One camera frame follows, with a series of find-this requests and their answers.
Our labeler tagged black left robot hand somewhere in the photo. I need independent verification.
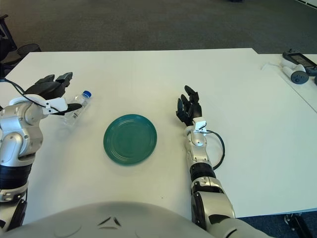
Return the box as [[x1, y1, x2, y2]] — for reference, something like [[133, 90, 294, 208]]
[[24, 71, 82, 116]]

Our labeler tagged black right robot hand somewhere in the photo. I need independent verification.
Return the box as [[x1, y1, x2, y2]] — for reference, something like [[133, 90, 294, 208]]
[[175, 85, 203, 127]]

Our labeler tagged clear bottle with blue cap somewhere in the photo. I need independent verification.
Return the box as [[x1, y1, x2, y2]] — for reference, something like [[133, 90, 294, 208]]
[[59, 90, 93, 127]]

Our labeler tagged green round plate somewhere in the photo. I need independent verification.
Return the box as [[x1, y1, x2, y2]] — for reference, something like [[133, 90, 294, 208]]
[[103, 114, 158, 167]]

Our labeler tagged black office chair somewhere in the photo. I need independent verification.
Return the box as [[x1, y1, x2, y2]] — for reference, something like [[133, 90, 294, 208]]
[[0, 14, 25, 77]]

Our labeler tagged grey robot torso shell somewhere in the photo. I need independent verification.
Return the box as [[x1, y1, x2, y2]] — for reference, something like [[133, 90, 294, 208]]
[[0, 201, 273, 238]]

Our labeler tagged black table caster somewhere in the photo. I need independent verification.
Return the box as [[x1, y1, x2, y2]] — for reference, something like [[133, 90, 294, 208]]
[[284, 212, 310, 238]]

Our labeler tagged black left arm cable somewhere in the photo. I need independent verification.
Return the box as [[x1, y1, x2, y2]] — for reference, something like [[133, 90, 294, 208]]
[[0, 78, 48, 108]]

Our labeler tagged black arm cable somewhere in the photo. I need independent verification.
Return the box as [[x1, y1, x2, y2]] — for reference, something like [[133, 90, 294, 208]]
[[0, 78, 48, 108], [205, 130, 225, 171]]

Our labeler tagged black wire mesh bin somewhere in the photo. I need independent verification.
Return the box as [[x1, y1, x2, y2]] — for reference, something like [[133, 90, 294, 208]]
[[17, 44, 42, 56]]

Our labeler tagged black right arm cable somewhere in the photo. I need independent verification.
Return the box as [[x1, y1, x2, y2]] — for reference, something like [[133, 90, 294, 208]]
[[205, 130, 225, 171]]

